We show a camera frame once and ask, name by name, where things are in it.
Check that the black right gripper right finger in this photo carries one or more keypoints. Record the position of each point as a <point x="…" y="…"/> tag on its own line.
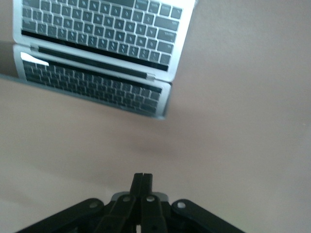
<point x="155" y="213"/>

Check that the grey laptop computer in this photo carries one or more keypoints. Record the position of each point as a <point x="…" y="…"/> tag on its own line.
<point x="97" y="24"/>

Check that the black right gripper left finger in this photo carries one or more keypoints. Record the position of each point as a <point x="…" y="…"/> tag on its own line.
<point x="116" y="213"/>

